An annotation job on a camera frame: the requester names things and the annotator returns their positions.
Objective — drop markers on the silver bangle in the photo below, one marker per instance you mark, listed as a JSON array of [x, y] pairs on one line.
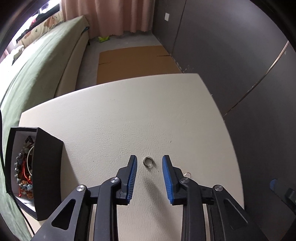
[[30, 160]]

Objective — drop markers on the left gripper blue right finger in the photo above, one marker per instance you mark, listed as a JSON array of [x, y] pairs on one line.
[[172, 175]]

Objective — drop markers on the brown cardboard sheet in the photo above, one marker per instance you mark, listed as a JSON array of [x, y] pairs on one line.
[[134, 62]]

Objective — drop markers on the dark grey wardrobe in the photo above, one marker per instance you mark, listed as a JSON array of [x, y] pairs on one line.
[[248, 66]]

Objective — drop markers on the white butterfly brooch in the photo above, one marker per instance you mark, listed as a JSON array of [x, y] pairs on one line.
[[187, 174]]

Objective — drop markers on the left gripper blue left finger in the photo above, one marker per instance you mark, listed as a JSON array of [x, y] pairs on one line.
[[127, 176]]

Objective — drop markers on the green blanket bed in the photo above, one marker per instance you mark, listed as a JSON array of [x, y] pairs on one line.
[[46, 69]]

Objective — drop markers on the white wall switch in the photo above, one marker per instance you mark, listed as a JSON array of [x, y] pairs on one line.
[[167, 15]]

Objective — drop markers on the black jewelry box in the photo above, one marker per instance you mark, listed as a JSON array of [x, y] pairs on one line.
[[40, 194]]

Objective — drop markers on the floral pillow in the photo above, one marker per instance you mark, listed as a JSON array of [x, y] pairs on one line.
[[41, 29]]

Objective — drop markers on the pink curtain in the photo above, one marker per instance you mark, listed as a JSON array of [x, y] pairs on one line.
[[111, 17]]

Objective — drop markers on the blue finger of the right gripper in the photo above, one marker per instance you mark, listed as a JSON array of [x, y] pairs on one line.
[[274, 185]]

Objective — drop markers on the green yellow floor item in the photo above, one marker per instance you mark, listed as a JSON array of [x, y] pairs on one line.
[[103, 39]]

